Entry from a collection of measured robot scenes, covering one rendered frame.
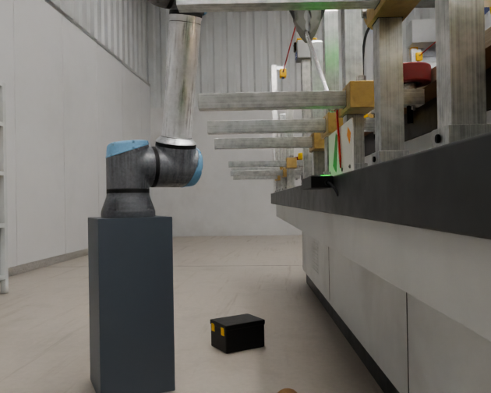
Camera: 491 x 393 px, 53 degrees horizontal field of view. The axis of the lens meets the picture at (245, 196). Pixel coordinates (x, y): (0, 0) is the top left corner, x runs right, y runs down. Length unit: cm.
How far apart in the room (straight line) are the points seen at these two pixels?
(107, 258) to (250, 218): 738
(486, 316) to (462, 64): 24
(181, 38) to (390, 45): 110
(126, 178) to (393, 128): 114
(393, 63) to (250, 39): 870
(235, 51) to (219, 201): 279
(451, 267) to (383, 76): 33
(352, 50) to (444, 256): 56
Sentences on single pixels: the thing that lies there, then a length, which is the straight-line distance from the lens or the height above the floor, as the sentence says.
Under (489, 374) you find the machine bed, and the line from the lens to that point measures 100.
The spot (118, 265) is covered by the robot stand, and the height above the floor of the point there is 45.
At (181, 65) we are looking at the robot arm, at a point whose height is 113.
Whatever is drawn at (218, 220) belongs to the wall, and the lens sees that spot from 903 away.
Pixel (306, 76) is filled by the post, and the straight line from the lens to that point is 180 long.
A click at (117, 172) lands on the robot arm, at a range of 174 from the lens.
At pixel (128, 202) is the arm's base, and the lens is 172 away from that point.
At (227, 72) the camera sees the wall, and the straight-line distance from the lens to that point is 930.
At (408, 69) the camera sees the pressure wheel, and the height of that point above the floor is 89.
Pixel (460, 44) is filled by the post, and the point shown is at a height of 80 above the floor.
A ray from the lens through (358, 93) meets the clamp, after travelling 95.
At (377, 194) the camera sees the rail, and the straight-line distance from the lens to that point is 69.
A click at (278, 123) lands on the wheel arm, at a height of 84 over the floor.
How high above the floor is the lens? 65
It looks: level
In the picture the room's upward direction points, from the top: 1 degrees counter-clockwise
